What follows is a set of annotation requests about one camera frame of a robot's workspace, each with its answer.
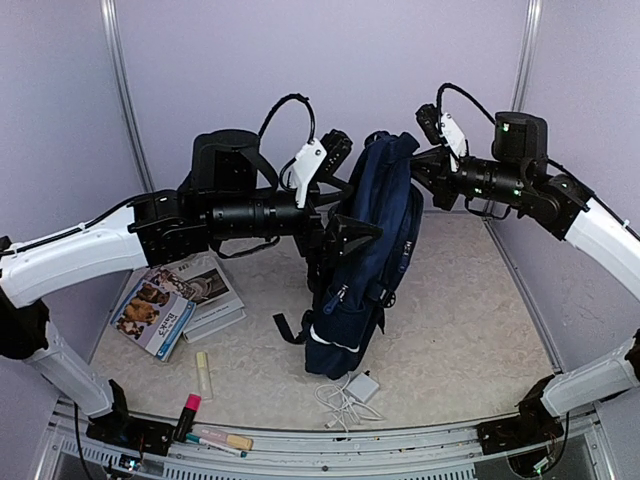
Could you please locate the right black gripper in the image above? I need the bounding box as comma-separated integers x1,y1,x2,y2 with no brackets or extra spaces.
401,143,531,209

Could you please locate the coffee cover white book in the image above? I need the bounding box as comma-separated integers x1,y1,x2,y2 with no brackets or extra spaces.
170,251,246,343

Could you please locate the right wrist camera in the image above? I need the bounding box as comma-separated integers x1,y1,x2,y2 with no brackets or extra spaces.
415,104,468,173

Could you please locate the teal pen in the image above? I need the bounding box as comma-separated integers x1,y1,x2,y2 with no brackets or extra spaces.
186,433,247,458

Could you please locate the navy blue backpack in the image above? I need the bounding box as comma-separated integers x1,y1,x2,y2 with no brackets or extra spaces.
274,131,424,380

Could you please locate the metal frame rail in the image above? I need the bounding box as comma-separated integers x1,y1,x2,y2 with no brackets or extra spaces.
28,400,619,479

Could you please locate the pink black highlighter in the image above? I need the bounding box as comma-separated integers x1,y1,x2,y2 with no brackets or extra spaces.
173,394,201,442

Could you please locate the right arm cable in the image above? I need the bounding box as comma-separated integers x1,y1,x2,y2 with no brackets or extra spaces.
436,82,501,126

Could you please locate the white charger adapter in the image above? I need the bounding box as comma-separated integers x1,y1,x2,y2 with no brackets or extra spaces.
345,372,380,404

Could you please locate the left corner aluminium post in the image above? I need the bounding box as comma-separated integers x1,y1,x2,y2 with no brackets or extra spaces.
100,0,155,192

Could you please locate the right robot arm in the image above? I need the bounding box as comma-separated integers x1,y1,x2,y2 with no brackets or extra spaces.
412,104,639,444

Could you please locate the right corner aluminium post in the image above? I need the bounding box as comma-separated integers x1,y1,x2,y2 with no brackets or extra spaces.
511,0,544,111

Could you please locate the yellow highlighter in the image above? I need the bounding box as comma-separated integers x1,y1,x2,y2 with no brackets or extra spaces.
195,351,213,400

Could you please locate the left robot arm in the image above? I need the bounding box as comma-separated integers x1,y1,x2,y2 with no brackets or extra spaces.
1,129,382,445

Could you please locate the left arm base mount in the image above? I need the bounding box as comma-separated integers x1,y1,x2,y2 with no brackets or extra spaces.
86,380,175,456

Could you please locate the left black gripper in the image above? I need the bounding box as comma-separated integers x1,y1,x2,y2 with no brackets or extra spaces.
207,177,384,267

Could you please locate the corner aluminium post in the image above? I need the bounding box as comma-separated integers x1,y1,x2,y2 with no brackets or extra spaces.
511,0,544,111
100,0,155,192

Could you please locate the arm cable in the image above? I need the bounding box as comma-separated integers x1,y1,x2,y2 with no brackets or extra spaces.
436,82,501,126
257,92,319,151

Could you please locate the white charger cable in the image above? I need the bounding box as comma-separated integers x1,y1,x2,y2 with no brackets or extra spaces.
313,372,386,432

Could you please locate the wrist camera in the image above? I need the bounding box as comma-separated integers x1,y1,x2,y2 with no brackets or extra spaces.
415,104,468,173
280,129,353,210

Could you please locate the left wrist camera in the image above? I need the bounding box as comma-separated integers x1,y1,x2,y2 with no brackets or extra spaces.
280,129,353,210

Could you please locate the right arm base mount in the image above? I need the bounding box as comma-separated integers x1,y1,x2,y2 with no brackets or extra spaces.
476,375,564,455

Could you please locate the dog cover book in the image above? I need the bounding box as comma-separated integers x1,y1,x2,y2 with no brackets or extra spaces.
109,268,196,362

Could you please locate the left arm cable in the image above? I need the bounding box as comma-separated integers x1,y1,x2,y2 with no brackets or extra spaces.
257,92,319,151

